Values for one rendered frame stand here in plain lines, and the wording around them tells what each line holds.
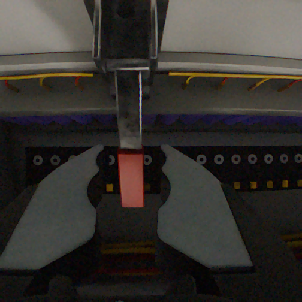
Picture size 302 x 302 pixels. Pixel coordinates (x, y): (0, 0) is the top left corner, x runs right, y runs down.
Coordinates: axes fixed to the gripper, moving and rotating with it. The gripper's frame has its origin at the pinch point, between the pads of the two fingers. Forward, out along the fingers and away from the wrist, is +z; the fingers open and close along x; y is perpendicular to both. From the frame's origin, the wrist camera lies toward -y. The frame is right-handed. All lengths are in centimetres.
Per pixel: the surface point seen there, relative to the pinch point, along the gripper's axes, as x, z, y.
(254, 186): 13.4, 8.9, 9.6
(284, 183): 17.3, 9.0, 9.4
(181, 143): 4.8, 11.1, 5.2
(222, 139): 9.4, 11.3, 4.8
